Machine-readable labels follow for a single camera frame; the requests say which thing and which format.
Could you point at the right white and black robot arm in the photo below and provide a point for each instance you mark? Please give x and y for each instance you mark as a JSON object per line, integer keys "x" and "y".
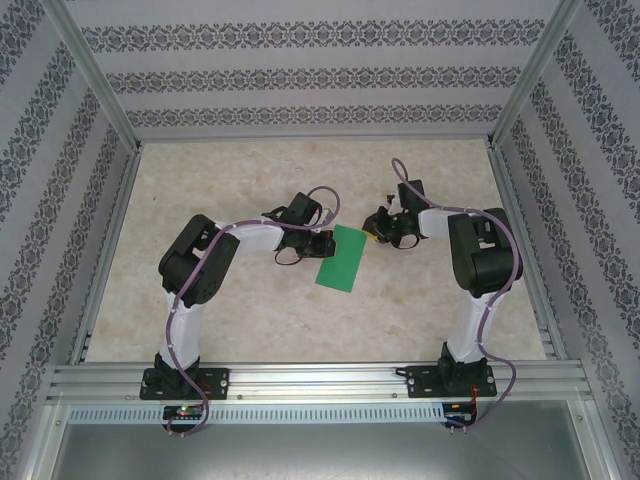
{"x": 470, "y": 330}

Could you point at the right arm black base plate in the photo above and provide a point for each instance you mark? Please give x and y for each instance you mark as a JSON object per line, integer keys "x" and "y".
{"x": 425, "y": 382}

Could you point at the aluminium side rail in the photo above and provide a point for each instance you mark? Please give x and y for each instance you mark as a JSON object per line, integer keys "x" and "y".
{"x": 522, "y": 250}
{"x": 111, "y": 250}

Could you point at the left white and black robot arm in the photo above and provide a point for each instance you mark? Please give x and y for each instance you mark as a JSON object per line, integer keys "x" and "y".
{"x": 187, "y": 335}

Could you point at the short aluminium frame post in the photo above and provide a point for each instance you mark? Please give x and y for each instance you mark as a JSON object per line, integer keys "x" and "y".
{"x": 597, "y": 440}
{"x": 42, "y": 440}

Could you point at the aluminium mounting rail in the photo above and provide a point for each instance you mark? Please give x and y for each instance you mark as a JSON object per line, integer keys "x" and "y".
{"x": 320, "y": 380}

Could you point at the grey metal sheet panel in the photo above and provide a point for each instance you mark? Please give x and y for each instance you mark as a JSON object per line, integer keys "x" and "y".
{"x": 320, "y": 450}

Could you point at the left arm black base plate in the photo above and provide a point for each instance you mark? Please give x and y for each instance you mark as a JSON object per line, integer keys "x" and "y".
{"x": 220, "y": 385}

